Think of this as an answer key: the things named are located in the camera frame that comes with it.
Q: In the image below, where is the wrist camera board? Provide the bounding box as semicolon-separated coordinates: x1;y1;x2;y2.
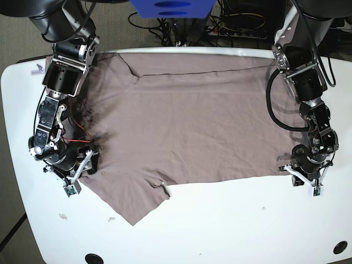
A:
312;184;324;197
64;181;81;197

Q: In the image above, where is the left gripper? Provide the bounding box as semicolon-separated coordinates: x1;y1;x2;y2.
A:
278;157;333;189

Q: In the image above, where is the black table grommet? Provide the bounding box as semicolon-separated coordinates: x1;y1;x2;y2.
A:
333;241;348;255
85;254;104;264

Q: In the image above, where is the small white sticker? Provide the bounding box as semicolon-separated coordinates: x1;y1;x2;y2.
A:
31;63;46;75

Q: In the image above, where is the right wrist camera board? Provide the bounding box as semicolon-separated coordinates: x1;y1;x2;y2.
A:
64;181;81;197

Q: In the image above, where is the black table grommet right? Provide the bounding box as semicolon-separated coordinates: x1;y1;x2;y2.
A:
333;241;348;255

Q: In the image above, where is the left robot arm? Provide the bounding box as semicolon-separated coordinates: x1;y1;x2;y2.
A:
266;1;351;196

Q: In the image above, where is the mauve T-shirt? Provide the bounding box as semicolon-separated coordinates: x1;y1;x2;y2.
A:
75;53;306;225

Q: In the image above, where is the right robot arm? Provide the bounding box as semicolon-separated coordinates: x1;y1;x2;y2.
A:
1;1;100;196

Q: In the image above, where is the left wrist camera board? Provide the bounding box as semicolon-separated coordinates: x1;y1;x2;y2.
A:
312;184;324;197

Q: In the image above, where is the blue plastic mount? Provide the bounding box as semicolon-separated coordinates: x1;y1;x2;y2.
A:
130;0;216;19

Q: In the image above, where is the small paper scrap left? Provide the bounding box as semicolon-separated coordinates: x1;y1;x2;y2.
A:
59;213;67;220

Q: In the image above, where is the black table grommet left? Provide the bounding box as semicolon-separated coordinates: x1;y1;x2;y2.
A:
85;254;104;264

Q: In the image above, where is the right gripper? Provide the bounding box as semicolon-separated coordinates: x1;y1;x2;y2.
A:
43;150;99;187

